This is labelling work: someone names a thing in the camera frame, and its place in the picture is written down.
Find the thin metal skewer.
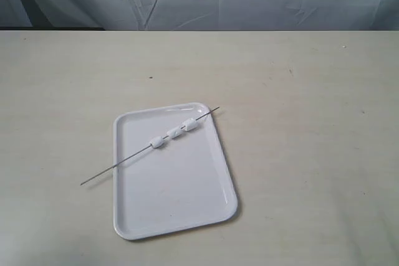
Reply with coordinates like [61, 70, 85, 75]
[80, 107, 221, 186]

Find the white marshmallow piece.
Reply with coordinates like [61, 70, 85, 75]
[149, 136, 168, 149]
[166, 126, 183, 139]
[181, 118, 200, 131]

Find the white plastic tray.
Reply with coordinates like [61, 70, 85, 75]
[113, 102, 238, 240]

